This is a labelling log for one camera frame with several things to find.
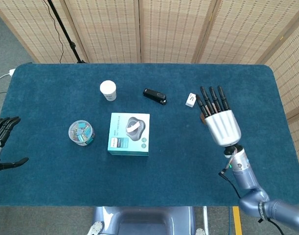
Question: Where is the yellow floor tape strip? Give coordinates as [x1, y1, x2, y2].
[232, 206, 243, 235]

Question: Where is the bamboo folding screen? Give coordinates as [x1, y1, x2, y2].
[0, 0, 299, 150]

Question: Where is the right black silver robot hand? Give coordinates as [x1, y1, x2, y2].
[196, 85, 242, 147]

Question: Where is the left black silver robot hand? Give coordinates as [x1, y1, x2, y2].
[0, 116, 30, 172]

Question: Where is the white power cable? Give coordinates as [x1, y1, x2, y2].
[0, 72, 10, 95]

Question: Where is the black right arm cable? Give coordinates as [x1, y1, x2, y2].
[218, 169, 287, 235]

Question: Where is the black stapler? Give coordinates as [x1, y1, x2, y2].
[142, 88, 168, 106]

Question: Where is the blue table mat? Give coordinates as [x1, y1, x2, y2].
[0, 63, 299, 208]

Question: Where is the white paper cup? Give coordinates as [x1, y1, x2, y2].
[99, 80, 117, 102]

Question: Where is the blue-grey robot torso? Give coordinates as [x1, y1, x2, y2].
[93, 206, 197, 235]

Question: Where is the clear jar of binder clips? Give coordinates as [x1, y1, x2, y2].
[68, 119, 96, 147]

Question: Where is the black tripod stand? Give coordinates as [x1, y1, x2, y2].
[46, 0, 87, 64]

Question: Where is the small white box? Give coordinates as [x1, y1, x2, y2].
[184, 93, 198, 108]

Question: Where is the thin black hanging cable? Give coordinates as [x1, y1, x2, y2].
[43, 0, 65, 64]

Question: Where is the teal speaker paper box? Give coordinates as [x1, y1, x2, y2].
[107, 112, 151, 157]

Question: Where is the white table leg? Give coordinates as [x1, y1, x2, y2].
[202, 206, 209, 235]

